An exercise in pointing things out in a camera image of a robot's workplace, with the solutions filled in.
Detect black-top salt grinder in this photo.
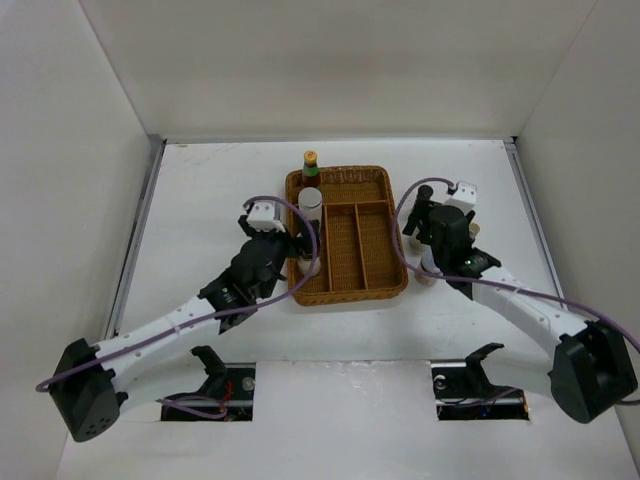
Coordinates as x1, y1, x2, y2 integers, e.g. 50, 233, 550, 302
409, 236, 427, 252
296, 254, 321, 277

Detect yellow-label brown sauce bottle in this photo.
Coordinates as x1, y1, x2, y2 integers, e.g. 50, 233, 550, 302
469, 222, 480, 241

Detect tall silver-lid bead jar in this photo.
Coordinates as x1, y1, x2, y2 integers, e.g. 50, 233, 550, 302
298, 187, 323, 235

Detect red chili sauce bottle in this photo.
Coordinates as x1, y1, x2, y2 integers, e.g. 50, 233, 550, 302
302, 150, 321, 188

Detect small dark pepper bottle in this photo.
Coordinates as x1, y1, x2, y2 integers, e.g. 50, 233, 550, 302
416, 184, 434, 202

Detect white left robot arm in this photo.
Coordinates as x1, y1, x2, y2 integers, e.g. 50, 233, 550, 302
42, 211, 320, 442

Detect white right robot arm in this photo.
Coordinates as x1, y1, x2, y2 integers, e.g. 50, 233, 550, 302
403, 186, 639, 424

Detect short white-lid jar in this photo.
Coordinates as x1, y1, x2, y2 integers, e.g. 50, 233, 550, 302
415, 250, 442, 287

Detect brown wicker divided tray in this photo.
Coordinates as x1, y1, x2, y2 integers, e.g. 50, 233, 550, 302
294, 165, 408, 307

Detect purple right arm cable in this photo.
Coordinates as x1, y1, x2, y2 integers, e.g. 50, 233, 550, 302
393, 178, 640, 351

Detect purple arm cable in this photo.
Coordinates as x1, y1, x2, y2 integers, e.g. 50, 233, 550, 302
35, 195, 324, 420
393, 178, 640, 351

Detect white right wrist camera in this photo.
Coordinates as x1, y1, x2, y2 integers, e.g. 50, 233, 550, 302
444, 181, 478, 215

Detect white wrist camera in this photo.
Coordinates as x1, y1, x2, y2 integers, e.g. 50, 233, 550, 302
247, 200, 285, 232
444, 181, 478, 215

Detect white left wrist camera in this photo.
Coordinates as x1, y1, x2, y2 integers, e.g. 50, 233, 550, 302
247, 200, 285, 232

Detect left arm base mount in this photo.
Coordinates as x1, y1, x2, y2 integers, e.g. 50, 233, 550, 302
160, 346, 257, 422

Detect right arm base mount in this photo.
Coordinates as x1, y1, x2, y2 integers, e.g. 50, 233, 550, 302
431, 342, 529, 421

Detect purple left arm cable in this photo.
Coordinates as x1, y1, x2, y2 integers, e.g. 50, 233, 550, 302
35, 195, 324, 420

